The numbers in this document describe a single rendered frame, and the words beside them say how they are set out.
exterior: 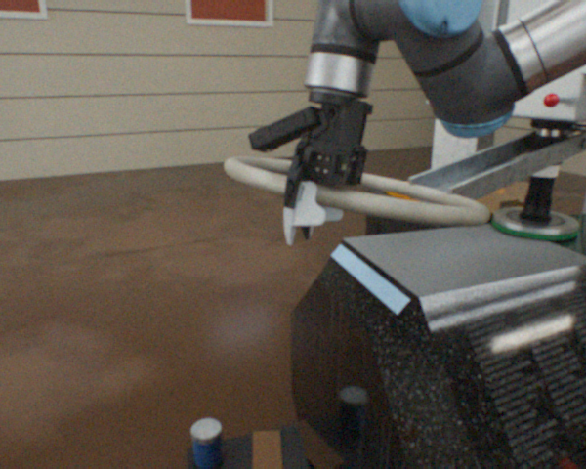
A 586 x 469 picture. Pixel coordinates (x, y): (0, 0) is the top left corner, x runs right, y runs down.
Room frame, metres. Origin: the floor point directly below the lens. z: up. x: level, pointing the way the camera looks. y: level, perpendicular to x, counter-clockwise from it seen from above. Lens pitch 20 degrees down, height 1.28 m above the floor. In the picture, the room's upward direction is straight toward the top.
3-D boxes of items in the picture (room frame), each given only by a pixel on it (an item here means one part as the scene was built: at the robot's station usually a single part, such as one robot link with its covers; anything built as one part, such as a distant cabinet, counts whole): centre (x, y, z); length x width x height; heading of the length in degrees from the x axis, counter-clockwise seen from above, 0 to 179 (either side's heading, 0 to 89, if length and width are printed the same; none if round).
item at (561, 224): (1.24, -0.66, 0.90); 0.21 x 0.21 x 0.01
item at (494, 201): (1.78, -0.75, 0.81); 0.20 x 0.10 x 0.05; 26
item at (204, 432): (1.28, 0.30, 0.08); 0.10 x 0.10 x 0.13
